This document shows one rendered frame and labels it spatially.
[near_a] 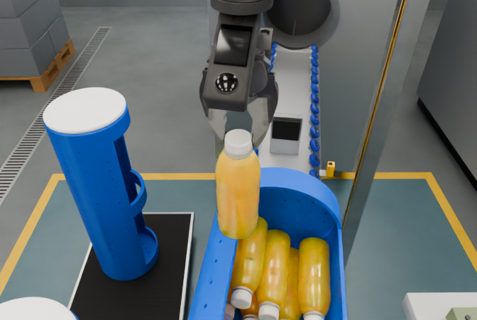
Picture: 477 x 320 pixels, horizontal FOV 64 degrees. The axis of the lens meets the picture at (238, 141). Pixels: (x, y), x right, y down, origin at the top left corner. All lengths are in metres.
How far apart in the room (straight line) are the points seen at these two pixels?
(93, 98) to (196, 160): 1.34
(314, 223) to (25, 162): 2.42
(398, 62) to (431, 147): 1.86
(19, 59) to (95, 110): 2.36
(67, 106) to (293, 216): 0.91
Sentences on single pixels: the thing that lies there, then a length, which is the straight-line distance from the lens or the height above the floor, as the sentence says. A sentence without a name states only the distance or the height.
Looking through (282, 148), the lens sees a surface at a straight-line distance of 1.31.
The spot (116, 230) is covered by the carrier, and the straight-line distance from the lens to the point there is 1.68.
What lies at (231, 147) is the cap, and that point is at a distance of 0.52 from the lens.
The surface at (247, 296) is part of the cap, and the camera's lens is 0.77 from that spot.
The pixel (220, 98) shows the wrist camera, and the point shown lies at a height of 1.58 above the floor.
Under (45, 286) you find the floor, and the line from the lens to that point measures 2.29.
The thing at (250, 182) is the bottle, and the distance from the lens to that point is 0.55.
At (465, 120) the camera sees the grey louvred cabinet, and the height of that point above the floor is 0.33.
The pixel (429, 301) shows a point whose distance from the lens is 0.80.
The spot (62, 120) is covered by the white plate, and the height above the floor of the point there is 1.04.
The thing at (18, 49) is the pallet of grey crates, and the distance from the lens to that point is 3.69.
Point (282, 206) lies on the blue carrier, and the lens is 0.90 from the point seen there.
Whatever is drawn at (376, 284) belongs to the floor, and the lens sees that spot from 2.19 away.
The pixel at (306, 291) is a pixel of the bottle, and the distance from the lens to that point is 0.83.
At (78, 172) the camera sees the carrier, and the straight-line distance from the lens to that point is 1.46.
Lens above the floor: 1.79
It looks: 39 degrees down
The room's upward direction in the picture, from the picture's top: straight up
